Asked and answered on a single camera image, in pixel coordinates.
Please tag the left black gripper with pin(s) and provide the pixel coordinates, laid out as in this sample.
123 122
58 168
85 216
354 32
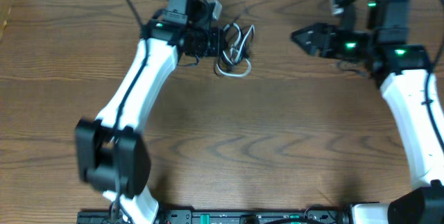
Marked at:
215 41

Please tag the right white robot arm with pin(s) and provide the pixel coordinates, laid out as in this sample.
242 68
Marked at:
403 75

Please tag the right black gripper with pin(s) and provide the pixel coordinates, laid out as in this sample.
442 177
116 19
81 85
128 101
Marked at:
319 30

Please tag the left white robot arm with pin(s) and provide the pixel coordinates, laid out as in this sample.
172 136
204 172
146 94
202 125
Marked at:
111 153

